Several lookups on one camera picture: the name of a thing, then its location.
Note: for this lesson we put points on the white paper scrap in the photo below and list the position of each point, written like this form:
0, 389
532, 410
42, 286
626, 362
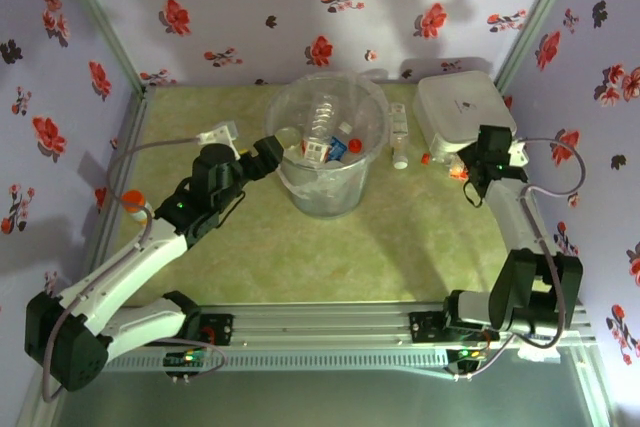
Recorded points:
537, 353

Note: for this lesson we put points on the clear bottle white red label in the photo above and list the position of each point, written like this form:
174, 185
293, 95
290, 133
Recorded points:
320, 117
399, 134

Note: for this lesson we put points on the long aluminium base rail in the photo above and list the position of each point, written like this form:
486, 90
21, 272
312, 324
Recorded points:
320, 327

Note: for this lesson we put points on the aluminium frame post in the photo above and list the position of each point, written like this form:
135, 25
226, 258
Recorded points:
100, 17
536, 17

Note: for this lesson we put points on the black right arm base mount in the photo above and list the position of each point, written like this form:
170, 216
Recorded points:
425, 327

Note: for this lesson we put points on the white plastic lidded box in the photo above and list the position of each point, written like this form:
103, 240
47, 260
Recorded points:
460, 107

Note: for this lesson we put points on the bottle with orange cap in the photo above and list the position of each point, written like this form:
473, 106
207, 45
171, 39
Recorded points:
134, 198

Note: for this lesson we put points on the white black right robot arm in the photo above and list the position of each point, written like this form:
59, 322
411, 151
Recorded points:
515, 217

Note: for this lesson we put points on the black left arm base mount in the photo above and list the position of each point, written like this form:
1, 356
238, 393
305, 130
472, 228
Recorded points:
220, 329

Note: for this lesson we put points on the grey mesh waste bin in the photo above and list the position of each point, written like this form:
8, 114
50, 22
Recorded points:
325, 197

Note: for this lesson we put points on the aluminium side rail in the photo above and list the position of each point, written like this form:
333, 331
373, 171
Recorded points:
136, 114

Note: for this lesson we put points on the clear bottle with blue label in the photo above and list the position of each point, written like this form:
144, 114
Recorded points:
339, 149

